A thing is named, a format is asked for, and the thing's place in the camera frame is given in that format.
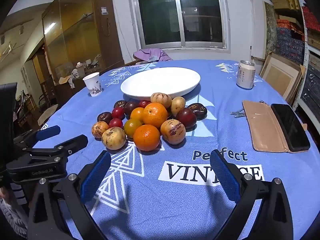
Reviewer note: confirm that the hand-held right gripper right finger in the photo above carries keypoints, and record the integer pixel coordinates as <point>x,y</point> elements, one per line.
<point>225,180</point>

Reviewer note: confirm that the stack of blue patterned boxes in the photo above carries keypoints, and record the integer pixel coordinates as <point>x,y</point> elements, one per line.
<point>290,45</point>

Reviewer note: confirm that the large orange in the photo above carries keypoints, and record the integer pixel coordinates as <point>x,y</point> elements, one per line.
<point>146,137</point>
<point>155,115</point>

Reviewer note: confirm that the chair with pale seat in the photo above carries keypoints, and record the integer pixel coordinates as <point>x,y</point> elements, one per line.
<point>47,112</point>

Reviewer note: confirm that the stack of red boxes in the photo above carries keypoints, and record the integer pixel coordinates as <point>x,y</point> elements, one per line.
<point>312,20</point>

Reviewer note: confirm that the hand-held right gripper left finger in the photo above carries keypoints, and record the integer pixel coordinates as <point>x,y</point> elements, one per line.
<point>96,177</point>

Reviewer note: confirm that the striped pepino melon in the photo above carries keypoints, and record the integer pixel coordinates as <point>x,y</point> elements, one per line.
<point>173,131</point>

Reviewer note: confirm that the large yellow pepino melon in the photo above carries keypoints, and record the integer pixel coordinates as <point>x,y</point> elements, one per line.
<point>113,138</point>

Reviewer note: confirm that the white oval plate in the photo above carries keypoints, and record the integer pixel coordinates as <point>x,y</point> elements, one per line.
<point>160,82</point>

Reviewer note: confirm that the small red plum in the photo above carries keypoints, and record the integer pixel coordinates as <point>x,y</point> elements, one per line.
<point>118,113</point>
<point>143,103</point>
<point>115,123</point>

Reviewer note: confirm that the white drink can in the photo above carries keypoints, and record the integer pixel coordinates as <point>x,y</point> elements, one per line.
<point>246,74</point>

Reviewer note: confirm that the wooden glass cabinet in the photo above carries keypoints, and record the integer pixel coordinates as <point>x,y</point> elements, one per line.
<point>75,30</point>

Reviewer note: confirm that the wooden chair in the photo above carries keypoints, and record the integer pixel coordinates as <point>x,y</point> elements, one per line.
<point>132,62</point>

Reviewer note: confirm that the sliding window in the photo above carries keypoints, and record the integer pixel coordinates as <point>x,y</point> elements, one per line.
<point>180,13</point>

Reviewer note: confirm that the green patterned panel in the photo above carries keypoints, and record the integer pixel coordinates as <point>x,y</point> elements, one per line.
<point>270,27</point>

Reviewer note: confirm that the yellow tomato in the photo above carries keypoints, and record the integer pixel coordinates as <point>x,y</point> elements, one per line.
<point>132,128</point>

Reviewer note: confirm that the white paper cup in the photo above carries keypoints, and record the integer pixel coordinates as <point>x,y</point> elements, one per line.
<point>93,83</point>

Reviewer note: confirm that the dark purple plum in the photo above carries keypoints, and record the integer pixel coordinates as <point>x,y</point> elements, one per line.
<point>130,107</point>
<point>186,117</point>

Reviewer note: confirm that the purple garment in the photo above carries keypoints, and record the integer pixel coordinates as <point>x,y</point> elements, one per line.
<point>152,54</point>

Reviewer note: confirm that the cardboard box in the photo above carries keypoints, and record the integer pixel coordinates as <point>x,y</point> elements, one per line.
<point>280,76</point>

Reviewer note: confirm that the crumpled pale cloth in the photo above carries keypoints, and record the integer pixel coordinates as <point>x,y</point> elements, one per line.
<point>68,78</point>

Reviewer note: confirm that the white wall rod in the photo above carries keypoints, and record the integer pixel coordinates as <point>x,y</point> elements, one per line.
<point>252,27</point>

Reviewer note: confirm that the white metal rack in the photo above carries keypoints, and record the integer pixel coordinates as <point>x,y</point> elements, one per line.
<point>305,55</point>

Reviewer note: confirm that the dark brown mangosteen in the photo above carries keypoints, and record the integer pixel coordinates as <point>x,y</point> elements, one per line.
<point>198,110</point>
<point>120,103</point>
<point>104,117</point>

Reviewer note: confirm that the bunch of keys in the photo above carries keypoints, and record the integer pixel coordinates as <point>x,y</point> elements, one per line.
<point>237,113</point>

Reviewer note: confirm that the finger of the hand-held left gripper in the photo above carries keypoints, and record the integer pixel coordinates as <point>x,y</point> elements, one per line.
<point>72,142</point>
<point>47,131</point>

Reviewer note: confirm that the black smartphone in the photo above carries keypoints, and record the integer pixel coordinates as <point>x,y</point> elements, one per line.
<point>290,127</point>

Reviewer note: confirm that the small orange tomato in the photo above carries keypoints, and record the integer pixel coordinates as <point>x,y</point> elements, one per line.
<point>136,114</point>

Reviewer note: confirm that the tan pepino melon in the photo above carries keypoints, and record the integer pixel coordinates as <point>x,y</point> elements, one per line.
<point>161,100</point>
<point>100,129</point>
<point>178,105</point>

